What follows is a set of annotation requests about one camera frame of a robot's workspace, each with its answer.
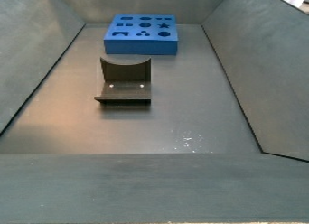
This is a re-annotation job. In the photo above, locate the black curved fixture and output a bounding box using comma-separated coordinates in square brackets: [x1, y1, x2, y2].
[93, 59, 152, 103]

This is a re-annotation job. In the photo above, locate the blue foam shape board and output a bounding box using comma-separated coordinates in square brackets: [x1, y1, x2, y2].
[104, 14, 179, 55]

